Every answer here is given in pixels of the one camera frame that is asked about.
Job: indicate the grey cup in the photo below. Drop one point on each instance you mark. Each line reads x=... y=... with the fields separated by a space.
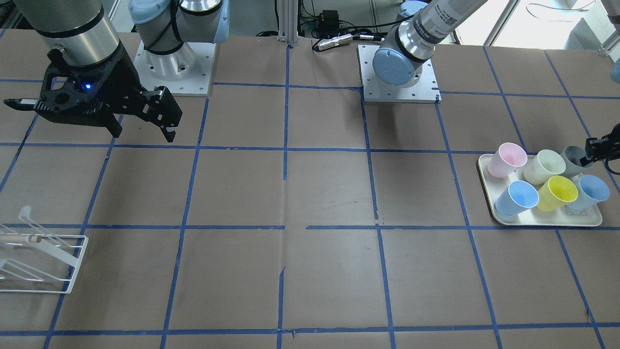
x=572 y=156

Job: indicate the light blue cup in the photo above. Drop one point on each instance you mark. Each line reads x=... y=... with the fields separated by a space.
x=518 y=197
x=591 y=190

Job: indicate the light blue cup near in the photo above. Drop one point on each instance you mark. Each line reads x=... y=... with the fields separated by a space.
x=591 y=190

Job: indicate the white wire cup rack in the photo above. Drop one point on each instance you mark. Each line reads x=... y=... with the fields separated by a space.
x=38 y=260

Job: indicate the pale green cup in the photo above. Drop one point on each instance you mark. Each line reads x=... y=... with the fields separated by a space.
x=543 y=166

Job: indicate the light blue cup far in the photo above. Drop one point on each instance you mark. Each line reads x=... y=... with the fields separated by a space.
x=518 y=197

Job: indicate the yellow cup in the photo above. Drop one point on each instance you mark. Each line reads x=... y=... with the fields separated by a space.
x=556 y=192

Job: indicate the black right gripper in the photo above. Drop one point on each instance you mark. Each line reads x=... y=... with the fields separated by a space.
x=122 y=77

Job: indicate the pink cup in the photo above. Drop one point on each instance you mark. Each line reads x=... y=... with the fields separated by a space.
x=507 y=159

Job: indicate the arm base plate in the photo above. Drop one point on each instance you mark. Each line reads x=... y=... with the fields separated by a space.
x=388 y=76
x=187 y=72

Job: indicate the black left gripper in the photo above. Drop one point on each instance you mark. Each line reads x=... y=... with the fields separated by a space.
x=600 y=147

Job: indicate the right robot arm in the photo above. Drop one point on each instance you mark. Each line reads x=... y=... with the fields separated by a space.
x=83 y=27

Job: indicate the beige serving tray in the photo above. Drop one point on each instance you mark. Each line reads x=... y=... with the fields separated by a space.
x=560 y=217

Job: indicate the aluminium frame post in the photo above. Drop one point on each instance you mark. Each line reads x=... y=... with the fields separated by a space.
x=287 y=19

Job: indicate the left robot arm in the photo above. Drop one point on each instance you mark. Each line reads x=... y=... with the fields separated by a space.
x=412 y=40

